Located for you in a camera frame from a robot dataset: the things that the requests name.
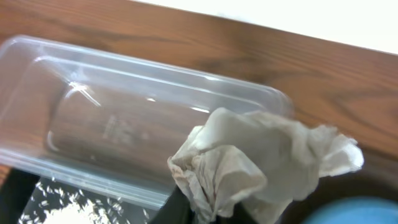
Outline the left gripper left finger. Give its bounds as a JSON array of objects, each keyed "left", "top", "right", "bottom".
[{"left": 149, "top": 187, "right": 194, "bottom": 224}]

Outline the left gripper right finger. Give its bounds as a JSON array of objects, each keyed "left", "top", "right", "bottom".
[{"left": 217, "top": 203, "right": 257, "bottom": 224}]

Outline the white tissue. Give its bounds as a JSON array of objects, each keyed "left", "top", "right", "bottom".
[{"left": 167, "top": 108, "right": 364, "bottom": 223}]

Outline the dark blue plate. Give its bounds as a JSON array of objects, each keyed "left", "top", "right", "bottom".
[{"left": 302, "top": 197, "right": 397, "bottom": 224}]

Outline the white rice pile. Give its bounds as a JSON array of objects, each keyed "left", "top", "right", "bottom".
[{"left": 17, "top": 178, "right": 157, "bottom": 224}]

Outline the clear plastic bin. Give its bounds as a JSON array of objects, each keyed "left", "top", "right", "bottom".
[{"left": 1, "top": 35, "right": 293, "bottom": 209}]

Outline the brown serving tray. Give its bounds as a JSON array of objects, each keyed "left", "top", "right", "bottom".
[{"left": 279, "top": 151, "right": 397, "bottom": 223}]

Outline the black rectangular tray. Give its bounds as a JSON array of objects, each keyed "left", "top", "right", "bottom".
[{"left": 0, "top": 167, "right": 162, "bottom": 224}]

